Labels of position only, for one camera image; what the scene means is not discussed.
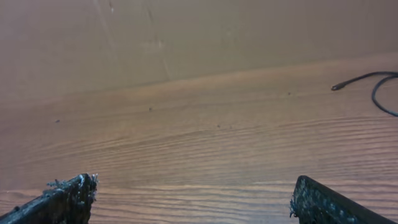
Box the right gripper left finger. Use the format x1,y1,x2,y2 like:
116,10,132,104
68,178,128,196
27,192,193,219
1,173,98,224

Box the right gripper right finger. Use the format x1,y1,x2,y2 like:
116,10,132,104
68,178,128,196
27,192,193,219
290,175,395,224

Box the thin black cable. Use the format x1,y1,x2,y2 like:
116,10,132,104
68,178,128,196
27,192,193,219
330,71,398,91

